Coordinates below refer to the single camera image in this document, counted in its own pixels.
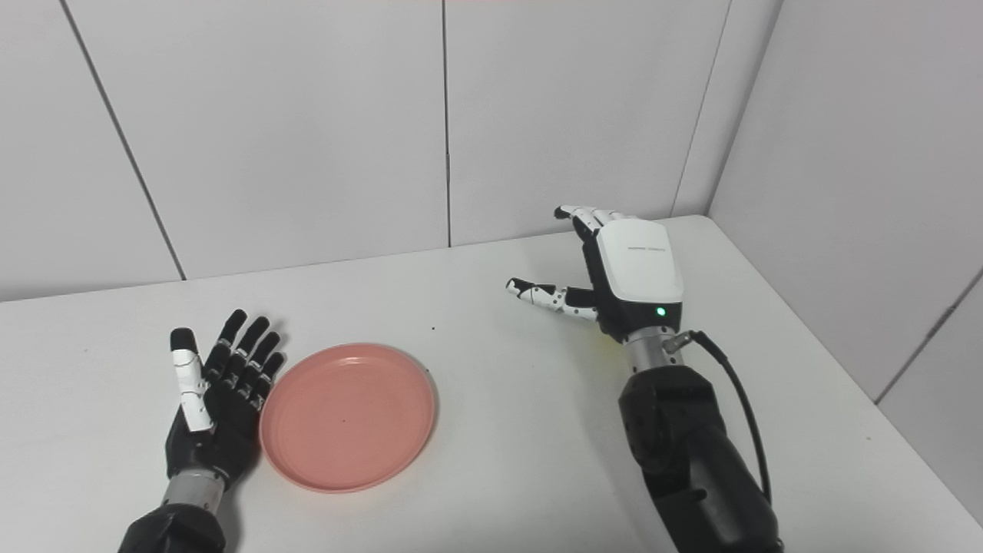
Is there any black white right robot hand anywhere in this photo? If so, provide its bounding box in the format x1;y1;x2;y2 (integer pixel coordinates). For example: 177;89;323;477
505;205;684;344

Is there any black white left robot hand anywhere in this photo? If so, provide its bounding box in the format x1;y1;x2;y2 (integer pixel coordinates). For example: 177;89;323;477
165;309;286;488

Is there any pink round plate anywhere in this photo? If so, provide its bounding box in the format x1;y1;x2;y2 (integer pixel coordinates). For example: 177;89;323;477
259;343;437;493

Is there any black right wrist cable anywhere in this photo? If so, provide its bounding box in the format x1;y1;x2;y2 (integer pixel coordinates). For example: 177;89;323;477
664;330;773;504

